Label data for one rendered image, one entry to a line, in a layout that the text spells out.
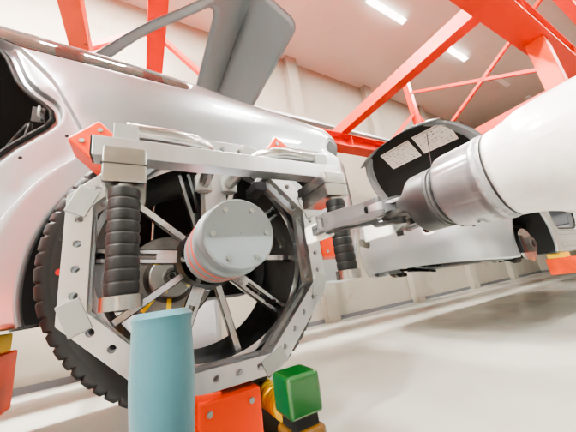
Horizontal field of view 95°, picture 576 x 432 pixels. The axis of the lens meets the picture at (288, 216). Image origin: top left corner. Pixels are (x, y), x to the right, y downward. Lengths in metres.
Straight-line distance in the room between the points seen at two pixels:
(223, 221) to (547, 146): 0.40
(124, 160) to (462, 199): 0.39
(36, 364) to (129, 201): 4.33
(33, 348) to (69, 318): 4.08
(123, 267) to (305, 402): 0.24
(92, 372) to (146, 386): 0.22
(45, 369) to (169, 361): 4.22
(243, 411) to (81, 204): 0.49
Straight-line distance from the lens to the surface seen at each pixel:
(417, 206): 0.35
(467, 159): 0.32
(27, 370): 4.68
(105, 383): 0.67
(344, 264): 0.47
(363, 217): 0.35
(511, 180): 0.30
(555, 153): 0.28
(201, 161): 0.44
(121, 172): 0.39
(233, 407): 0.62
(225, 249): 0.45
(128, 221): 0.37
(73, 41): 2.68
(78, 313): 0.58
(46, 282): 0.68
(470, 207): 0.32
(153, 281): 1.09
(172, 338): 0.45
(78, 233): 0.60
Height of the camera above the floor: 0.75
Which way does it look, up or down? 15 degrees up
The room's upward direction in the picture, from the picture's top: 8 degrees counter-clockwise
